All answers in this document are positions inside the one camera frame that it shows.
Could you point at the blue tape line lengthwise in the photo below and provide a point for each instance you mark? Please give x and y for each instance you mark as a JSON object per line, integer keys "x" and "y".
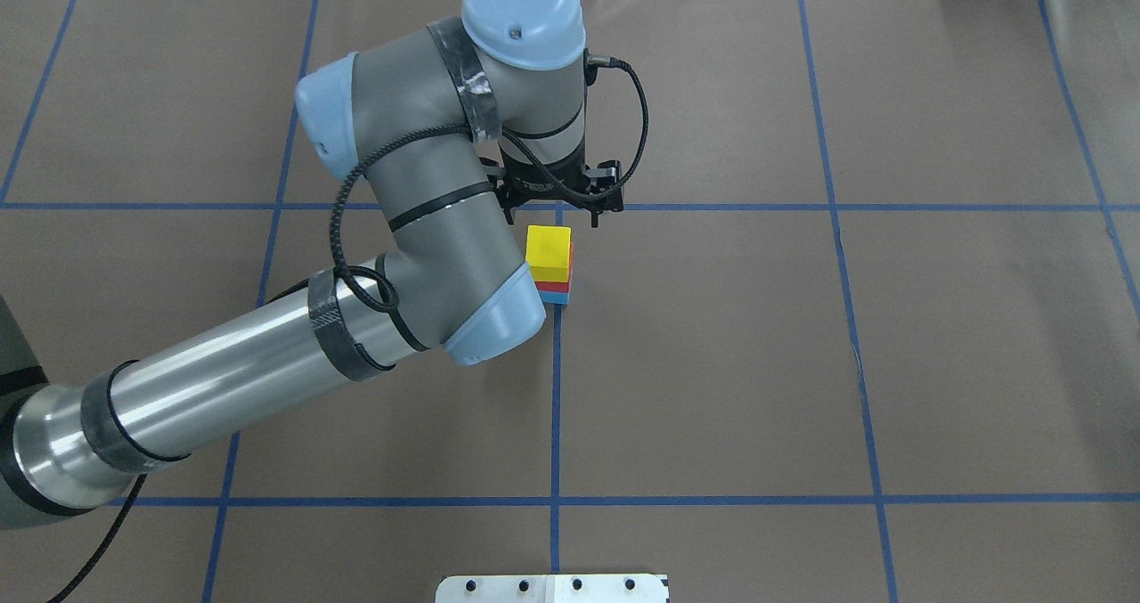
{"x": 555, "y": 441}

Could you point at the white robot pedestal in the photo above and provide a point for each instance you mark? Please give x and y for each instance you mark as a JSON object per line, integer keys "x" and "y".
{"x": 554, "y": 588}

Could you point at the yellow wooden block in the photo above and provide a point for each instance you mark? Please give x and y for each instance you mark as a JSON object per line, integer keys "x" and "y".
{"x": 549, "y": 252}

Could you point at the blue wooden block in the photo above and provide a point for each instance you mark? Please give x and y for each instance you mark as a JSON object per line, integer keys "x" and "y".
{"x": 554, "y": 298}

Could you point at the blue tape line crosswise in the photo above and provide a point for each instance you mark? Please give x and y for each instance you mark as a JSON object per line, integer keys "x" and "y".
{"x": 643, "y": 501}

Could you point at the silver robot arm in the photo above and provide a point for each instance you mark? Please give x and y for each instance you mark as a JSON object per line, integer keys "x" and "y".
{"x": 434, "y": 138}

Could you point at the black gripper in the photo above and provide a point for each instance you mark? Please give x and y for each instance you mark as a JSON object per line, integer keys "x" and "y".
{"x": 541, "y": 182}

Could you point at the brown paper table cover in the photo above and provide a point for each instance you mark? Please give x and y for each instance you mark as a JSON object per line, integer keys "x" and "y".
{"x": 874, "y": 247}

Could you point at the red wooden block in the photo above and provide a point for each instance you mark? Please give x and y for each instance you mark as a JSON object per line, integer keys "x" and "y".
{"x": 559, "y": 287}

